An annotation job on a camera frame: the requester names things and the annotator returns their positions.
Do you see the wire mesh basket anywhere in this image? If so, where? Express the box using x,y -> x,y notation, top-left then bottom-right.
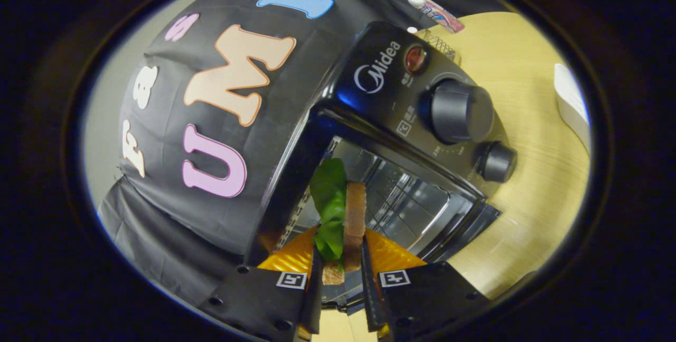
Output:
407,26 -> 461,65

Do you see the white bread slice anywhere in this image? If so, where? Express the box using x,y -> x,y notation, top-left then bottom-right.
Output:
322,182 -> 367,286

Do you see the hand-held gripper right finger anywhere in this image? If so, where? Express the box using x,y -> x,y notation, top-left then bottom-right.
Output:
361,229 -> 492,342

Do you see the black toaster oven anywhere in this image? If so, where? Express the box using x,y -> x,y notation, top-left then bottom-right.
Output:
246,21 -> 518,314

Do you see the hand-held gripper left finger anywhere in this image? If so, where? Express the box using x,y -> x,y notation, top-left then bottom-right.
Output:
198,226 -> 324,342

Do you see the white pink spray bottle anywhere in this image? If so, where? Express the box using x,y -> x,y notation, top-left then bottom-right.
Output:
399,0 -> 465,34

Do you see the white rectangular tray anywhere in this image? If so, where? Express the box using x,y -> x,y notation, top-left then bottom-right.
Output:
553,63 -> 592,155

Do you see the green lettuce leaf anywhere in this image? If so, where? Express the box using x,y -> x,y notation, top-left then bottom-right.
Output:
309,158 -> 348,271

